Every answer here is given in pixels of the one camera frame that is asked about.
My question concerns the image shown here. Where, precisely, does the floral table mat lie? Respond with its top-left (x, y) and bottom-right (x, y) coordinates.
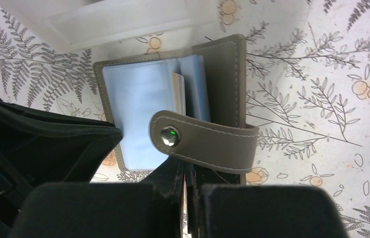
top-left (0, 0), bottom-right (370, 238)

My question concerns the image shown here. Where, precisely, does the gold credit card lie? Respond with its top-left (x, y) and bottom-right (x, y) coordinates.
top-left (181, 177), bottom-right (192, 238)

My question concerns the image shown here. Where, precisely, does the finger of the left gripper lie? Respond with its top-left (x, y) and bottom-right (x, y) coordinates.
top-left (0, 99), bottom-right (122, 224)

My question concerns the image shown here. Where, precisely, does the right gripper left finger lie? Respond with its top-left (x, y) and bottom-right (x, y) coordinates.
top-left (9, 158), bottom-right (185, 238)

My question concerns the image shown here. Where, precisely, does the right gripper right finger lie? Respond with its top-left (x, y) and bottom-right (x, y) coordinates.
top-left (188, 164), bottom-right (348, 238)

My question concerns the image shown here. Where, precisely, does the white plastic card tray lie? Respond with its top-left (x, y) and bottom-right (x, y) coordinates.
top-left (0, 0), bottom-right (218, 53)

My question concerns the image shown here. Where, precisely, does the grey leather card holder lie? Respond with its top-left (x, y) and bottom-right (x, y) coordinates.
top-left (93, 34), bottom-right (258, 185)

